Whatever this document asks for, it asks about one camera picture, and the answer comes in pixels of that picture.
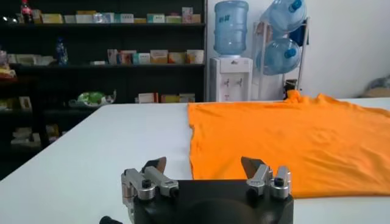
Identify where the red white medicine box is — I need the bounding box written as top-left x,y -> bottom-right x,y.
135,93 -> 159,103

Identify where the black shelving unit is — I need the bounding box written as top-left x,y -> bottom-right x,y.
0,0 -> 208,180

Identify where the bowl with green fruit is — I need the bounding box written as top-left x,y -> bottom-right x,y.
68,90 -> 117,108

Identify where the cola bottle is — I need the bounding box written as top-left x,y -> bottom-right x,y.
20,0 -> 34,24

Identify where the open brown cardboard box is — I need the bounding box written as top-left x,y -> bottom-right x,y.
364,87 -> 390,98

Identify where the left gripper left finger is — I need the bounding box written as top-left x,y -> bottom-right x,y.
121,156 -> 180,201

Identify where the yellow white medicine box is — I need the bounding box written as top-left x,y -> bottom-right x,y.
41,13 -> 64,24
150,49 -> 169,65

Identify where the labelled blue water jug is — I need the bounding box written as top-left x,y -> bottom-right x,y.
213,0 -> 250,58

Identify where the white teal medicine box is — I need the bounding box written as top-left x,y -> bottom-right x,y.
133,52 -> 151,65

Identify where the yellow green medicine box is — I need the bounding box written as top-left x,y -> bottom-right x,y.
160,94 -> 180,103

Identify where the tall pink blue carton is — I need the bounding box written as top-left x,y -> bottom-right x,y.
182,6 -> 194,24

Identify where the black tripod stand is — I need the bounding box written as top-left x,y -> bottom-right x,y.
283,79 -> 298,100

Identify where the blue plastic bottle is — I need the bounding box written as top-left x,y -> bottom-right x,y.
55,37 -> 69,66

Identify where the blue white medicine box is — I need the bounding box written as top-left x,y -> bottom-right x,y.
93,12 -> 115,24

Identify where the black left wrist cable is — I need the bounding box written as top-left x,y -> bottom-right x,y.
99,215 -> 122,224

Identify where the white water dispenser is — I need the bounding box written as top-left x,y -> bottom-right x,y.
208,56 -> 254,102

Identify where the white metal jug rack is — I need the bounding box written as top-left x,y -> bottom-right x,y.
251,16 -> 311,101

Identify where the orange t-shirt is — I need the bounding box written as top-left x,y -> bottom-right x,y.
187,89 -> 390,199

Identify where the pile of grey clothes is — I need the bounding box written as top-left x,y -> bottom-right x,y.
365,75 -> 390,91

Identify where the tall white red box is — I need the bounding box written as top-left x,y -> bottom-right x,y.
107,49 -> 118,65

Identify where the red orange medicine box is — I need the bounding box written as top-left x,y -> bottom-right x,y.
117,50 -> 137,65

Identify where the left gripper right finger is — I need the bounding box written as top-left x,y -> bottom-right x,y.
241,156 -> 293,200

